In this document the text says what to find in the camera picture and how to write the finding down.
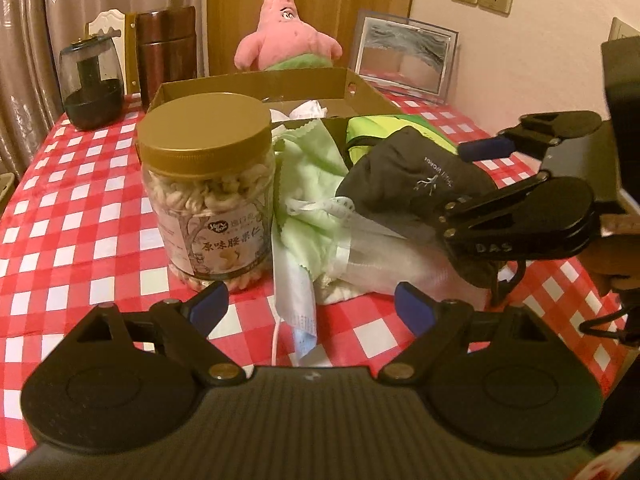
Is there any clear picture frame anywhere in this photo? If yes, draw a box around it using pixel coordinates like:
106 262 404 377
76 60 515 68
352 9 458 106

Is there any light green cloth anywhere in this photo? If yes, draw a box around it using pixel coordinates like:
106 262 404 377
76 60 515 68
272 120 361 281

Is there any nut jar with gold lid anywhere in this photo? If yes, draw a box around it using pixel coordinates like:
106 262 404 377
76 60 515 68
136 95 277 293

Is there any translucent white pouch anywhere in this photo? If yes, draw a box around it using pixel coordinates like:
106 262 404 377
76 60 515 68
285 197 486 306

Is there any white chair back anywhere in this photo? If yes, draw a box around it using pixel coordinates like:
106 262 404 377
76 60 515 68
84 10 138 43

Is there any black cable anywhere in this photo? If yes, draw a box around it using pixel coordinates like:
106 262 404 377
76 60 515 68
580 305 640 346

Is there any brown cylindrical canister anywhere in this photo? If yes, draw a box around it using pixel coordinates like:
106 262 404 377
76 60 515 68
135 6 197 113

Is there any blue white face mask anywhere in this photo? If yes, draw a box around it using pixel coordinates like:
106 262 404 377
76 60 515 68
272 247 321 368

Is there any brown cardboard box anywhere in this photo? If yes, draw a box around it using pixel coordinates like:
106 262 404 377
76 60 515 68
145 67 406 133

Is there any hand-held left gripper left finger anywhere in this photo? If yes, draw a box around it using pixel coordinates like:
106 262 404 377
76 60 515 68
75 280 248 386

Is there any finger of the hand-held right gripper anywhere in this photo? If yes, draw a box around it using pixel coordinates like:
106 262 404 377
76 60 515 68
435 175 551 241
457 112 561 162

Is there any pink starfish plush toy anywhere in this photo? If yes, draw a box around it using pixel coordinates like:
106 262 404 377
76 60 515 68
234 0 343 71

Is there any black cloth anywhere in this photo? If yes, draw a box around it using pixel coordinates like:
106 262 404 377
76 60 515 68
335 126 526 306

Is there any person's right hand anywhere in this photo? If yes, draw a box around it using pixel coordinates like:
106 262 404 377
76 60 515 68
580 232 640 306

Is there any large beige wall socket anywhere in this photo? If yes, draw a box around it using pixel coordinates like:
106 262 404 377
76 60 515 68
607 16 640 43

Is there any glass jar with dark base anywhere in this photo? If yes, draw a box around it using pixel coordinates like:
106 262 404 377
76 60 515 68
59 35 125 131

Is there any yellow green garment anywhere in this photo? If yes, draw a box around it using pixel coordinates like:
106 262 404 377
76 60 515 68
347 115 451 161

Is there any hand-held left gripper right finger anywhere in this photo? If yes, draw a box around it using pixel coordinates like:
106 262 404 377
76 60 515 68
377 282 556 386

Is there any red white checked tablecloth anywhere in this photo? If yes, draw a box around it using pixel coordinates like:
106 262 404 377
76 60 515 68
0 92 626 411

